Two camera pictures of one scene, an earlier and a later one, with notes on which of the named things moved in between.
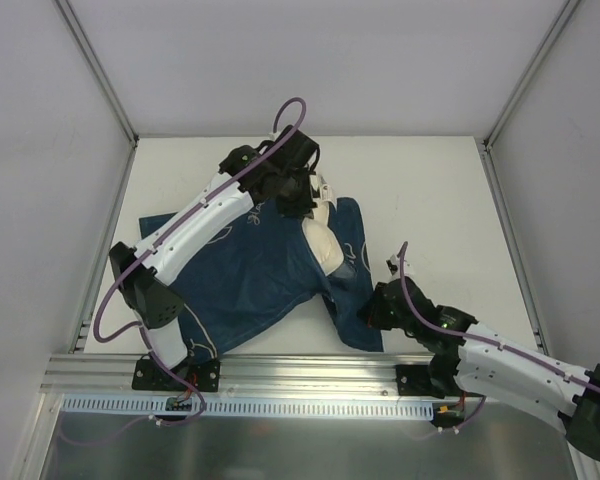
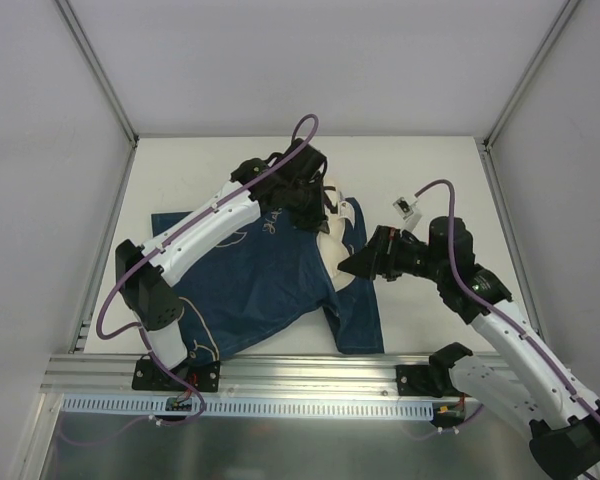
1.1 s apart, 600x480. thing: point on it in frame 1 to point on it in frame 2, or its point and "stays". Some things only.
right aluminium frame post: [566, 13] stays
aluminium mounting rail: [87, 375] stays
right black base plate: [414, 380] stays
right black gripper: [380, 310] to [387, 253]
